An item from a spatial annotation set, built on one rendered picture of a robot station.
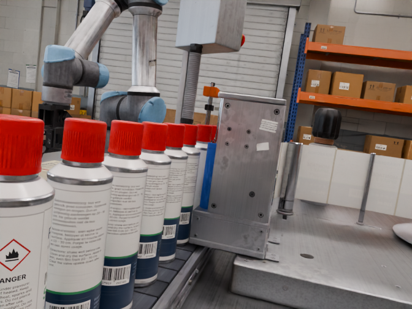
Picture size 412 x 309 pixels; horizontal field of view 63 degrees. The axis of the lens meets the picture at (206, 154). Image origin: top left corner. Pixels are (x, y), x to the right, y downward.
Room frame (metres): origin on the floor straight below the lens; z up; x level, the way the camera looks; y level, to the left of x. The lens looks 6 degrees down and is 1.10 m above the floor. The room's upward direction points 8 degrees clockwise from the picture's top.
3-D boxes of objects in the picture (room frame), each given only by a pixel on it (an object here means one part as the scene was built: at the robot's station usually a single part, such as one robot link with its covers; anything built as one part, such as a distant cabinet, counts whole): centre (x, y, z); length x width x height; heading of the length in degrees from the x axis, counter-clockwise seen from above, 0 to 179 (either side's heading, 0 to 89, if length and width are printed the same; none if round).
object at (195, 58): (0.91, 0.06, 1.18); 0.04 x 0.04 x 0.21
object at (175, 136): (0.50, 0.05, 0.98); 0.05 x 0.05 x 0.20
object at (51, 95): (0.93, 0.42, 1.10); 0.08 x 0.08 x 0.05
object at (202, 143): (0.68, 0.01, 0.98); 0.05 x 0.05 x 0.20
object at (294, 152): (0.87, -0.23, 0.97); 0.05 x 0.05 x 0.19
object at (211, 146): (0.59, -0.02, 0.98); 0.03 x 0.03 x 0.16
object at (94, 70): (1.02, 0.39, 1.18); 0.11 x 0.11 x 0.08; 60
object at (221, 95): (0.61, -0.07, 1.14); 0.14 x 0.11 x 0.01; 167
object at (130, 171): (0.35, 0.08, 0.98); 0.05 x 0.05 x 0.20
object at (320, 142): (1.06, -0.36, 1.03); 0.09 x 0.09 x 0.30
